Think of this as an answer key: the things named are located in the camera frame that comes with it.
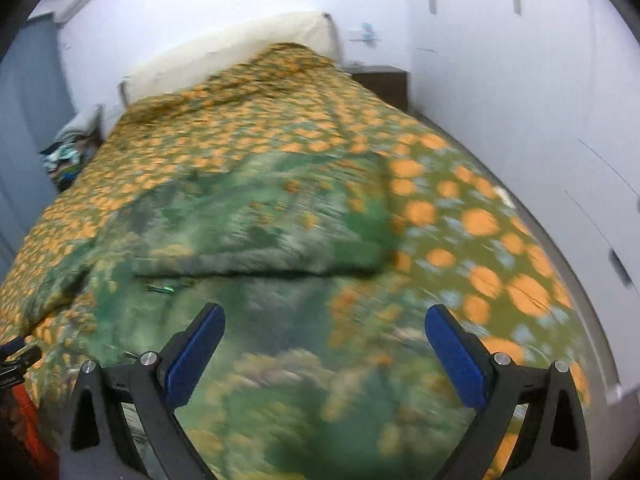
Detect green landscape print jacket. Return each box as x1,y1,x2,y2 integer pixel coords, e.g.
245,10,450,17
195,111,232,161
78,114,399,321
19,152,526,480

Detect pile of clothes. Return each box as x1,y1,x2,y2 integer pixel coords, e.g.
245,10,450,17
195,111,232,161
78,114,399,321
39,136,103,193

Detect orange knitted blanket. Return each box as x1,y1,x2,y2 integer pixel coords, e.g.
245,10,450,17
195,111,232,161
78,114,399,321
11,385,60,480

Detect green orange floral quilt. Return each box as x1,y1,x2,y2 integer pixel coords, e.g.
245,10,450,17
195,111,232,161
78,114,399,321
1,44,590,448

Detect striped grey pillow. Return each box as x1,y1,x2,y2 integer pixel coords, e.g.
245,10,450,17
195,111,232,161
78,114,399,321
54,104,103,142

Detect blue curtain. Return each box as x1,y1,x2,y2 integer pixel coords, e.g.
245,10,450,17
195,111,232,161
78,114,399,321
1,14,75,275

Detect dark wooden nightstand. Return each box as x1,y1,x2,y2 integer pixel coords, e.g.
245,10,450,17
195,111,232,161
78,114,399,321
345,65,409,112

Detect white wardrobe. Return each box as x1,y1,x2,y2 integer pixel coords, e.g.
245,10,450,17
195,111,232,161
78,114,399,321
399,0,640,480

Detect cream padded headboard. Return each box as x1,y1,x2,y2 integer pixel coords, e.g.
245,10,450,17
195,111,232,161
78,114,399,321
118,12,343,107

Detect white wall socket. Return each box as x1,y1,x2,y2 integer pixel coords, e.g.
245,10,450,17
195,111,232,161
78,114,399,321
347,22,381,48

